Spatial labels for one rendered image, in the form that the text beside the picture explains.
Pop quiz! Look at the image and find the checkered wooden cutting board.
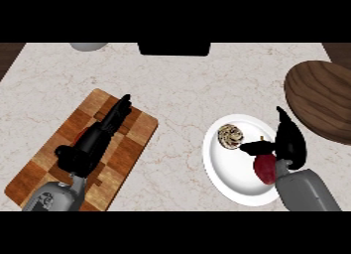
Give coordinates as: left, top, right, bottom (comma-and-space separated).
3, 87, 160, 212

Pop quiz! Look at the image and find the white plate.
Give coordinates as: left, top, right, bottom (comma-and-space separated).
203, 113, 302, 207

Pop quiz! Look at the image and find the speckled cupcake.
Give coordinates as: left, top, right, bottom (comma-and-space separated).
218, 123, 247, 151

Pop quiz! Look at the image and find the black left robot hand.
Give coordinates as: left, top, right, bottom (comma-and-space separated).
55, 93, 133, 179

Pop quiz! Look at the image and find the black appliance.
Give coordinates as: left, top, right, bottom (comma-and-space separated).
136, 43, 213, 57

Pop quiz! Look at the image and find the brown wooden bowl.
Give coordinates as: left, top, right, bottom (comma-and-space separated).
282, 60, 351, 147

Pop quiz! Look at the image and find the red apple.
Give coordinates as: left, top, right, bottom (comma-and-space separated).
253, 153, 278, 186

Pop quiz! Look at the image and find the pale grey round object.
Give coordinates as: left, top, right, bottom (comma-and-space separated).
70, 43, 110, 53

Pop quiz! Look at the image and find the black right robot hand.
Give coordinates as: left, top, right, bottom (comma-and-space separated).
240, 105, 308, 172

